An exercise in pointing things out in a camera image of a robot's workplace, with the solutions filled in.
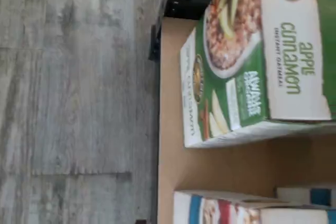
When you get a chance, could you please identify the blue flax oatmeal box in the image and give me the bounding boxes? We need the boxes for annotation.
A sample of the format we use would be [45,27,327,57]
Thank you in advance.
[277,187,336,210]
[173,189,336,224]

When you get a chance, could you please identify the green apple cinnamon oatmeal box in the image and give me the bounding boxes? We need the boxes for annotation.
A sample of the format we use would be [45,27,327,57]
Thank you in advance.
[312,0,336,120]
[180,0,336,148]

